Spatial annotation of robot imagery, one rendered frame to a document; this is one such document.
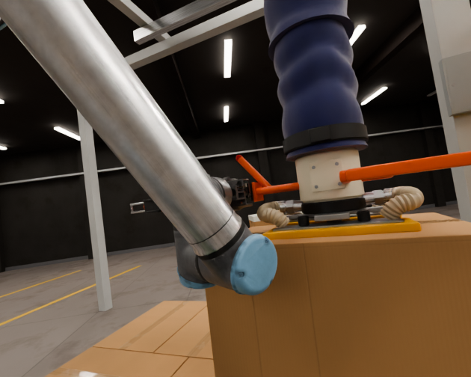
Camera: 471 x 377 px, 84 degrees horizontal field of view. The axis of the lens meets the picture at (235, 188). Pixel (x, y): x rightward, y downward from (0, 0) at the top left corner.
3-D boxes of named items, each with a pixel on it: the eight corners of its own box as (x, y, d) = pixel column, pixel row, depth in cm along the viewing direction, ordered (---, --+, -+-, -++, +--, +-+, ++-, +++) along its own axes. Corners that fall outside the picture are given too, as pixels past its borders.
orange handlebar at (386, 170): (440, 174, 66) (438, 160, 66) (511, 164, 38) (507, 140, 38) (152, 211, 101) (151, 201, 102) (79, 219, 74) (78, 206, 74)
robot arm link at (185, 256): (198, 298, 45) (190, 226, 46) (171, 285, 54) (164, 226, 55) (240, 282, 51) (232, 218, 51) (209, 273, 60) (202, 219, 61)
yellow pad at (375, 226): (410, 225, 62) (407, 204, 62) (422, 232, 53) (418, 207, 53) (272, 234, 75) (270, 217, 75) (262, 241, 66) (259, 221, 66)
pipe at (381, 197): (395, 206, 78) (392, 187, 78) (416, 213, 55) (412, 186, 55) (283, 216, 91) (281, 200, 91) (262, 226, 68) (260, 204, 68)
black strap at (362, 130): (365, 146, 80) (363, 134, 80) (372, 132, 59) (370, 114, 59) (291, 159, 89) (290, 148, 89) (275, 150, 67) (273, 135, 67)
